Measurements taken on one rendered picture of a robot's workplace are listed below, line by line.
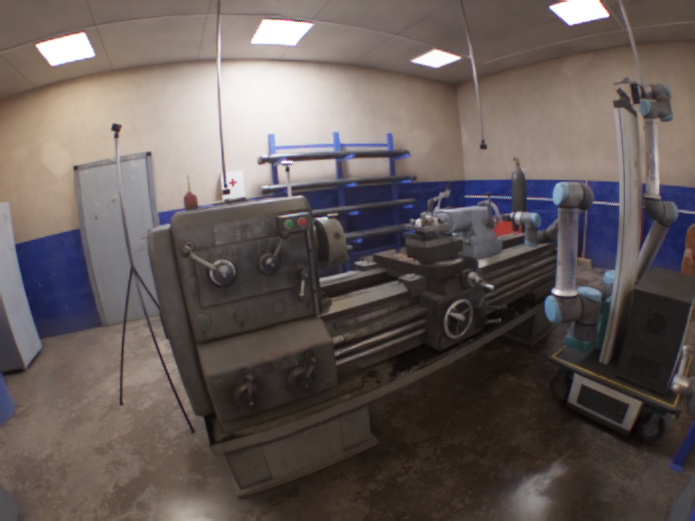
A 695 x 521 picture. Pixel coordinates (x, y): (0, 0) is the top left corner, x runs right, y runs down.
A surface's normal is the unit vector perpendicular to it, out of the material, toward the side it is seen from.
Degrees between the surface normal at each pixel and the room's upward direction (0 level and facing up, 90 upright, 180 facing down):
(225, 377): 90
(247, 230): 90
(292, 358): 90
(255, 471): 90
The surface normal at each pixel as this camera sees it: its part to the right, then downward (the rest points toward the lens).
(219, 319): 0.48, 0.15
